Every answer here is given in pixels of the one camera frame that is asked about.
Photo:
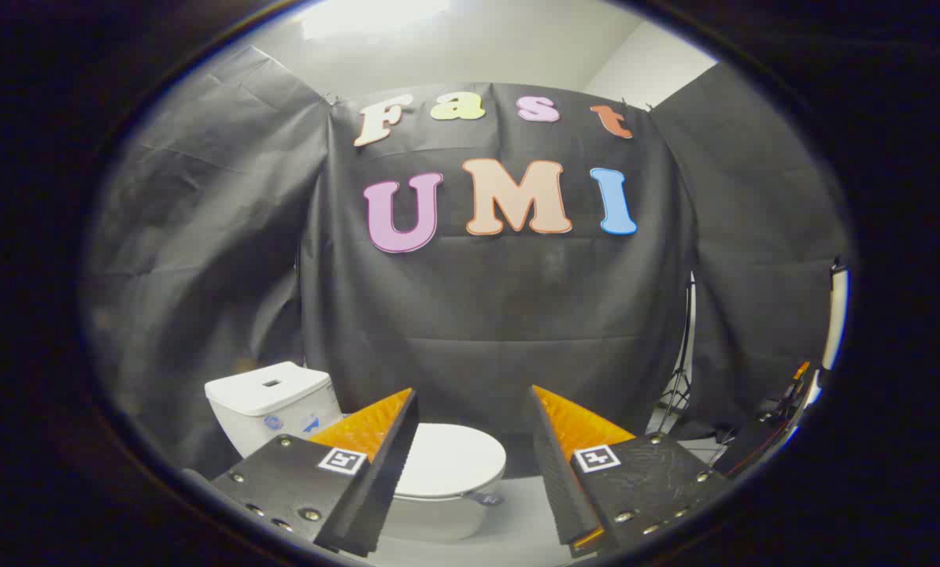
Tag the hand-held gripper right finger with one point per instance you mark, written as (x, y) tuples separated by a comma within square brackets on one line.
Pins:
[(558, 480)]

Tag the white light panel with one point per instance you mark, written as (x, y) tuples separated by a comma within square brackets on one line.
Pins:
[(835, 315)]

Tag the black tripod stand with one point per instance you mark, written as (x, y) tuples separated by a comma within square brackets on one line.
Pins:
[(679, 391)]

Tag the white ceramic toilet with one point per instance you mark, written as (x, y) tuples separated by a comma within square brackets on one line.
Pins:
[(269, 398)]

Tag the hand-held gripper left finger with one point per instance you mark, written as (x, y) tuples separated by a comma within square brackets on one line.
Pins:
[(375, 488)]

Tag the black backdrop cloth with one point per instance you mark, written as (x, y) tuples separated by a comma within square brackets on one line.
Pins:
[(501, 315), (202, 260), (753, 236)]

